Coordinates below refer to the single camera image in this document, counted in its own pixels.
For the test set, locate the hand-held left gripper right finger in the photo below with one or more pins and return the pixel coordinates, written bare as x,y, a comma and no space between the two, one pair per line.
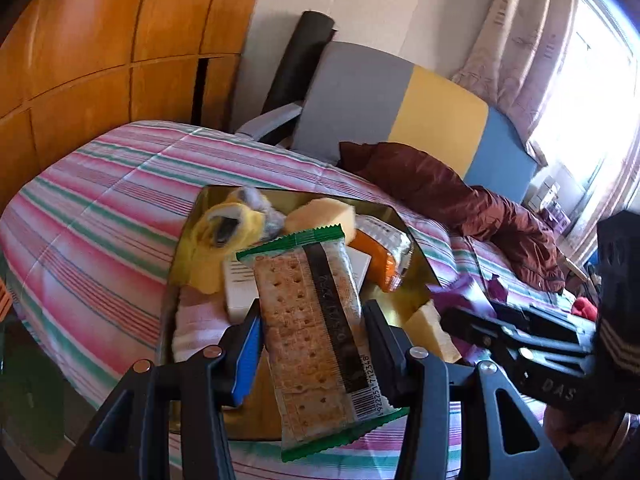
380,355

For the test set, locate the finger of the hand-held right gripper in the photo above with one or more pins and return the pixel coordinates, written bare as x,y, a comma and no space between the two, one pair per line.
475,332
550,325

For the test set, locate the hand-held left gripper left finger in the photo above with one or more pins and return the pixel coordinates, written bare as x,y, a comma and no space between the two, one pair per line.
247,360

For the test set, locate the purple snack packet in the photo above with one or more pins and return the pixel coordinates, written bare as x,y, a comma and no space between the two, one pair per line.
462,292

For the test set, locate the yellow sponge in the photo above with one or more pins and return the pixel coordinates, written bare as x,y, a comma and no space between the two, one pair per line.
430,330
320,220

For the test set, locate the gold gift box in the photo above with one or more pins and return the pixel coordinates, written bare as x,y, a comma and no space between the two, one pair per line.
405,305

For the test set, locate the pink striped sock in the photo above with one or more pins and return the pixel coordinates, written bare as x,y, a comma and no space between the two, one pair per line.
200,325

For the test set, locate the cracker packet green edges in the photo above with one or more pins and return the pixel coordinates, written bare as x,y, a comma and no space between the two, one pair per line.
310,340

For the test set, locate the white carton box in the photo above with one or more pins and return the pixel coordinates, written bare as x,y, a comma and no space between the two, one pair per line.
240,290

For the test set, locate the pale yellow sock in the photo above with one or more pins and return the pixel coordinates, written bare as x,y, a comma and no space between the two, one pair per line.
205,255

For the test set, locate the dark red cloth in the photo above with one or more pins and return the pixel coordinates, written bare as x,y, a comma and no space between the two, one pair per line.
586,310

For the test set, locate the white orange snack bag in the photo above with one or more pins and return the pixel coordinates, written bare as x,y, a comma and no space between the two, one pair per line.
380,260

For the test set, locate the stack of small boxes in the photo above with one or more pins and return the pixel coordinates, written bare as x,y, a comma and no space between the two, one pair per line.
547,200

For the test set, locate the maroon quilt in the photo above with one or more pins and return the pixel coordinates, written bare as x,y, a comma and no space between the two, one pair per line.
450,195

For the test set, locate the grey sock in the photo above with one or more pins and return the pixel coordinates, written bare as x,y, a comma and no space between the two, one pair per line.
260,210

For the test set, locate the striped bed sheet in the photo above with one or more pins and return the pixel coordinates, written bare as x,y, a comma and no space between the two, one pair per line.
100,220

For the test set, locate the dark green object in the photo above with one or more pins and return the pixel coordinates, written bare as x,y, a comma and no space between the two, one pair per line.
30,400

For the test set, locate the pink curtain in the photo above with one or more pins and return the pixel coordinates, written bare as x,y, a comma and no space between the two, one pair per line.
525,35

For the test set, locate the grey yellow blue headboard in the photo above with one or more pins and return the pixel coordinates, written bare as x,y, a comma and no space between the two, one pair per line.
360,95

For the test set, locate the black rolled mat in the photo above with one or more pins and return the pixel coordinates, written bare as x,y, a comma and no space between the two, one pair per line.
300,45

